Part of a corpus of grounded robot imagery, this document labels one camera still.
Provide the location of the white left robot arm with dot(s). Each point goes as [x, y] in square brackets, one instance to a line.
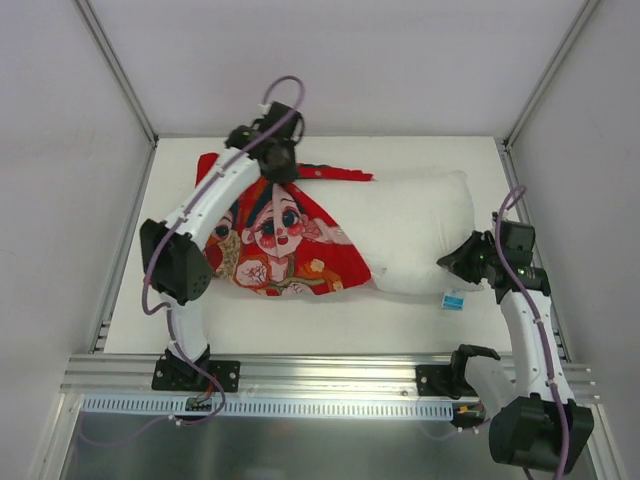
[176, 272]

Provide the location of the red cartoon pillowcase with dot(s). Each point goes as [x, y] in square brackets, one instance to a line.
[276, 240]

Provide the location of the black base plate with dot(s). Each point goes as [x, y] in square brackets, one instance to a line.
[435, 380]
[225, 375]

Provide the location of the aluminium frame post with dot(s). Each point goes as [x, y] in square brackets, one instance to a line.
[552, 68]
[107, 52]

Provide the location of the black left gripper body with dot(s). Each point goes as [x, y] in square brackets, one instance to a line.
[279, 163]

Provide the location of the left aluminium frame post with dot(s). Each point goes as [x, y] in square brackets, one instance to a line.
[107, 52]

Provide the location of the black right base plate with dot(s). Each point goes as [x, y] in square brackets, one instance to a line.
[435, 380]

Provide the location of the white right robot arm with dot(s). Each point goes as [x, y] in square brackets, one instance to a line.
[535, 421]

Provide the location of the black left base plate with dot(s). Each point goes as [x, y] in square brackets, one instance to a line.
[225, 375]

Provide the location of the aluminium mounting rail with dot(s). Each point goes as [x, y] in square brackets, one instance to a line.
[379, 377]

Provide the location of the white pillow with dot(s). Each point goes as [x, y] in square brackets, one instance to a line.
[402, 224]

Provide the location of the right aluminium frame post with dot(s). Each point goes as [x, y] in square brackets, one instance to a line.
[552, 68]

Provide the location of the white slotted cable duct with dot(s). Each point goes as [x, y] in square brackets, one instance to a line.
[263, 407]

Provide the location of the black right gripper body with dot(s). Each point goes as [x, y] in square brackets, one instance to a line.
[476, 262]

